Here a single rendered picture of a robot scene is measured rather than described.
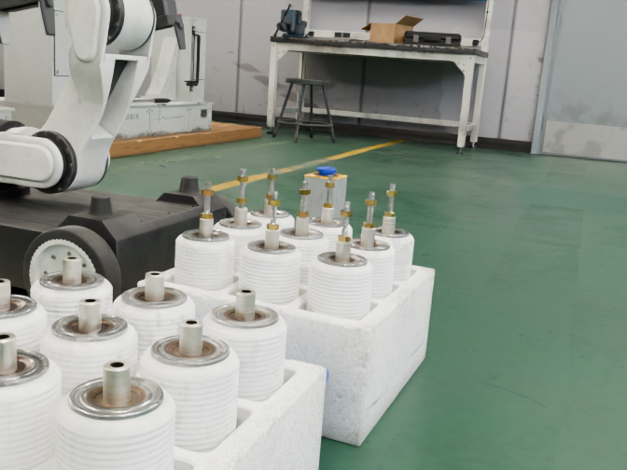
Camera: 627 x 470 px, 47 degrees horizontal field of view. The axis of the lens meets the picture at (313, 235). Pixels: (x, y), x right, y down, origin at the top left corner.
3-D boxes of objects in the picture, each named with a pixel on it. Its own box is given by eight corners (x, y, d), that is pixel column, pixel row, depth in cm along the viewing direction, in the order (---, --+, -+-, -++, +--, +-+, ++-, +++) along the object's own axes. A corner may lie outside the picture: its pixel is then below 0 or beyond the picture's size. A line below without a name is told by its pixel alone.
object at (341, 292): (326, 390, 106) (335, 271, 102) (290, 366, 114) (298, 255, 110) (376, 379, 112) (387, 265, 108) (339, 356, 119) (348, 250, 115)
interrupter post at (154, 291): (139, 301, 85) (140, 274, 84) (151, 296, 87) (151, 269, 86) (157, 305, 84) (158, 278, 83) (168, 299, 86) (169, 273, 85)
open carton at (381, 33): (377, 45, 602) (380, 17, 597) (420, 48, 580) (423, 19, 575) (358, 43, 578) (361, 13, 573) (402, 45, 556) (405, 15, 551)
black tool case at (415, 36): (407, 47, 578) (409, 33, 576) (460, 50, 570) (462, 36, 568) (402, 45, 546) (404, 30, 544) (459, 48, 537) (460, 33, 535)
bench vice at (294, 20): (290, 39, 586) (292, 7, 580) (311, 41, 580) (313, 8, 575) (270, 36, 548) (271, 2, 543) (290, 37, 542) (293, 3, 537)
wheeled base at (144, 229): (-134, 268, 161) (-145, 117, 154) (32, 228, 209) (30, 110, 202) (105, 320, 140) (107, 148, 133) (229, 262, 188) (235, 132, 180)
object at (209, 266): (240, 347, 120) (245, 241, 116) (186, 356, 115) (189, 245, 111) (215, 328, 128) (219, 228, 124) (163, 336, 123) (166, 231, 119)
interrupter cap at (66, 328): (34, 335, 72) (34, 328, 72) (83, 313, 79) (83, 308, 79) (97, 351, 70) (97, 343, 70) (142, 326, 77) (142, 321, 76)
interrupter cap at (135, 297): (107, 303, 83) (107, 297, 83) (145, 287, 90) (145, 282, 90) (164, 315, 81) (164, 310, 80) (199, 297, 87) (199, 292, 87)
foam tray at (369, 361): (134, 386, 119) (136, 281, 115) (245, 319, 154) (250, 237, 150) (359, 448, 105) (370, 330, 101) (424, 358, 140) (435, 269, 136)
